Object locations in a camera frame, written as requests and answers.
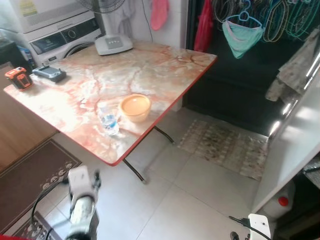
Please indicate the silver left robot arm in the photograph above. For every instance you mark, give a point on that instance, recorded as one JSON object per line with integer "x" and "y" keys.
{"x": 82, "y": 216}

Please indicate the white fridge door panel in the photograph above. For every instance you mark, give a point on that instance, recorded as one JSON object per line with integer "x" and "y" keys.
{"x": 295, "y": 150}

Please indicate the clear plastic water bottle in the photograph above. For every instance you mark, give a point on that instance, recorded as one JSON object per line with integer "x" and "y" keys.
{"x": 108, "y": 121}

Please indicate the brown door mat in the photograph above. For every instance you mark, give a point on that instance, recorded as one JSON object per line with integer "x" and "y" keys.
{"x": 30, "y": 175}

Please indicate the orange plastic bowl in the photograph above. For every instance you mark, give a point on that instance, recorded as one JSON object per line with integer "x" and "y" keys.
{"x": 135, "y": 107}

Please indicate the small dark patterned mat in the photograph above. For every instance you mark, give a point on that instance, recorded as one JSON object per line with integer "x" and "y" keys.
{"x": 30, "y": 229}

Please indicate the silver foil wrap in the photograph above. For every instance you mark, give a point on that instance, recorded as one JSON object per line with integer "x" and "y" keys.
{"x": 313, "y": 171}

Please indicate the brown wooden cabinet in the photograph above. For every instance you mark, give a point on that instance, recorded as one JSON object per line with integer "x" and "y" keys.
{"x": 20, "y": 125}

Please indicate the grey handheld controller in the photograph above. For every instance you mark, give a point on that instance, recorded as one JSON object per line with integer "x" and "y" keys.
{"x": 49, "y": 73}

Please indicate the white jug with red cap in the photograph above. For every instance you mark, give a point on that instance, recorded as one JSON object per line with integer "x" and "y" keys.
{"x": 281, "y": 202}

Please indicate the orange and black device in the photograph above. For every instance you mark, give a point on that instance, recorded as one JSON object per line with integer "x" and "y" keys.
{"x": 18, "y": 78}

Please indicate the floral beige floor mat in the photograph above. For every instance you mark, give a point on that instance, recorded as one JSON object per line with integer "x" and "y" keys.
{"x": 225, "y": 145}

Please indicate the white standing fan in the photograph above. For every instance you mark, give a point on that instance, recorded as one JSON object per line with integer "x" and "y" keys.
{"x": 113, "y": 43}

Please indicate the blue detergent bottle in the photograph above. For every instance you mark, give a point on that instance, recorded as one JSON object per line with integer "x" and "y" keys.
{"x": 25, "y": 54}

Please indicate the white washing machine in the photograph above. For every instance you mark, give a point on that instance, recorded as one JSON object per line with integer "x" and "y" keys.
{"x": 57, "y": 37}

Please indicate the beige patterned towel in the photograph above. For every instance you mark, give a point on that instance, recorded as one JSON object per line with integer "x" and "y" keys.
{"x": 295, "y": 70}

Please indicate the black box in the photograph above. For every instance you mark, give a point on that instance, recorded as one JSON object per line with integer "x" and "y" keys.
{"x": 7, "y": 52}

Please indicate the white dryer appliance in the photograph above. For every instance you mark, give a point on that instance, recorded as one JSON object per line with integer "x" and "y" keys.
{"x": 50, "y": 12}

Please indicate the pink hanging cloth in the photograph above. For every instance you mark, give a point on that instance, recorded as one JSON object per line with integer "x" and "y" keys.
{"x": 159, "y": 12}

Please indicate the green clothes hanger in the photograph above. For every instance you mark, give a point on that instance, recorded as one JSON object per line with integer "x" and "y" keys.
{"x": 306, "y": 22}

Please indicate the red hanging cloth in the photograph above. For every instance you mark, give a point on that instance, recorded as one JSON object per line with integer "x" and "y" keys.
{"x": 204, "y": 27}

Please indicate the yellow clothes hanger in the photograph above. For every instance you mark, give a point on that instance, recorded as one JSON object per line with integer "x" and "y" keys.
{"x": 270, "y": 27}

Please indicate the teal hanging garment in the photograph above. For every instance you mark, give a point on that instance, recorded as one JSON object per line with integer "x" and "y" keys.
{"x": 242, "y": 39}

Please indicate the light blue clothes hanger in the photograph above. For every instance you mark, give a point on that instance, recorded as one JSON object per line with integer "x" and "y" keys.
{"x": 249, "y": 19}

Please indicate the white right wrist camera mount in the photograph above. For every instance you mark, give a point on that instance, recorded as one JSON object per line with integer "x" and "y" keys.
{"x": 260, "y": 226}

